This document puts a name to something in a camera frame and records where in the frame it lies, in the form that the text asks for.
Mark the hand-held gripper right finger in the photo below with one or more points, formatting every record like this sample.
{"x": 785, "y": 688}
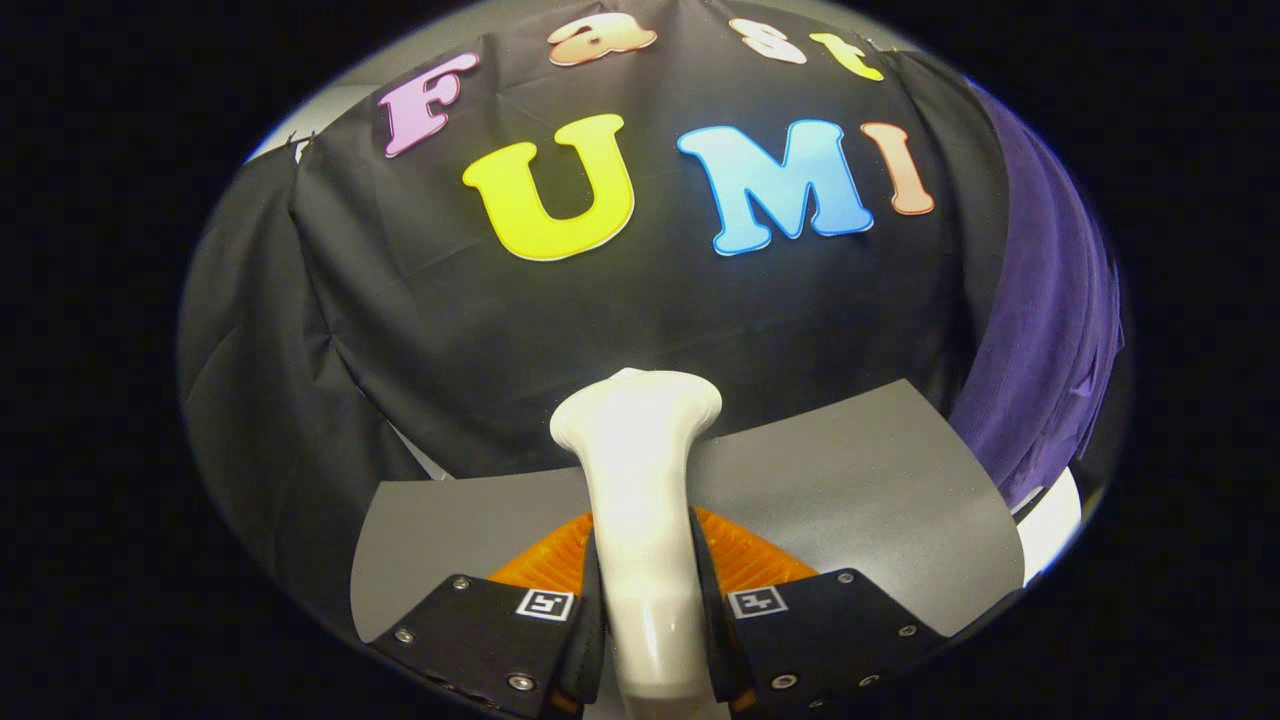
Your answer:
{"x": 830, "y": 630}

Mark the plain black curtain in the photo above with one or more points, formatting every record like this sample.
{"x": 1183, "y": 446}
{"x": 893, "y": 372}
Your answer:
{"x": 260, "y": 400}

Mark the black backdrop cloth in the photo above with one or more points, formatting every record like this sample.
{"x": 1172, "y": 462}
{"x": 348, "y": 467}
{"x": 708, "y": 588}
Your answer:
{"x": 650, "y": 320}

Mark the white garment steamer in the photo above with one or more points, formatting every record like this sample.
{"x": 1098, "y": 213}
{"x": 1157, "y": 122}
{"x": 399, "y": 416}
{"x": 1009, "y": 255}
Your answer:
{"x": 640, "y": 500}

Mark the grey cabinet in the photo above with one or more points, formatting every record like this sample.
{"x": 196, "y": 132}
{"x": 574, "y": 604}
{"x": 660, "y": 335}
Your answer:
{"x": 850, "y": 480}

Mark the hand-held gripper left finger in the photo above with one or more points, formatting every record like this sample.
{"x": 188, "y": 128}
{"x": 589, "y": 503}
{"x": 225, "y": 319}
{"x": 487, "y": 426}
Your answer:
{"x": 480, "y": 630}

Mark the white undershirt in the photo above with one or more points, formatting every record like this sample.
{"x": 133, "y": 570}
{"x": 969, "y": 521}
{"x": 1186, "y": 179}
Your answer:
{"x": 1050, "y": 525}

